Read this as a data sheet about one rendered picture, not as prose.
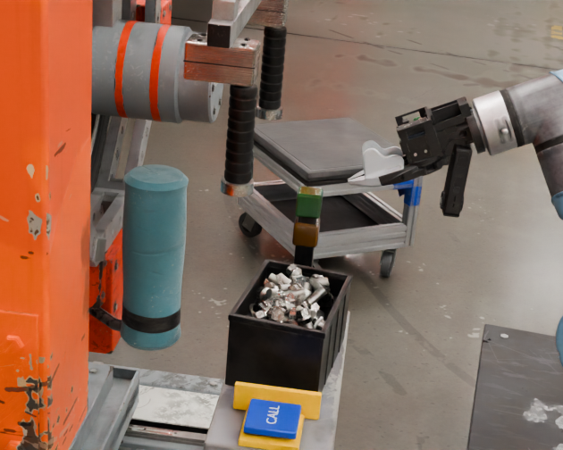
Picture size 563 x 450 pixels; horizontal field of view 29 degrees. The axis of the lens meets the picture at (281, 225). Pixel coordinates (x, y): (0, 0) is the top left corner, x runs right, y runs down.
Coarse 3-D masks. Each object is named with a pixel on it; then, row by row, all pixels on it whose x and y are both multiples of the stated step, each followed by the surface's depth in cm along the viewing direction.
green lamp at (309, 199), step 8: (304, 192) 170; (312, 192) 170; (320, 192) 171; (296, 200) 170; (304, 200) 169; (312, 200) 169; (320, 200) 169; (296, 208) 170; (304, 208) 170; (312, 208) 170; (320, 208) 170; (304, 216) 171; (312, 216) 170
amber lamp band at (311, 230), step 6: (300, 222) 172; (318, 222) 172; (294, 228) 172; (300, 228) 171; (306, 228) 171; (312, 228) 171; (318, 228) 171; (294, 234) 172; (300, 234) 172; (306, 234) 172; (312, 234) 172; (318, 234) 173; (294, 240) 172; (300, 240) 172; (306, 240) 172; (312, 240) 172; (312, 246) 172
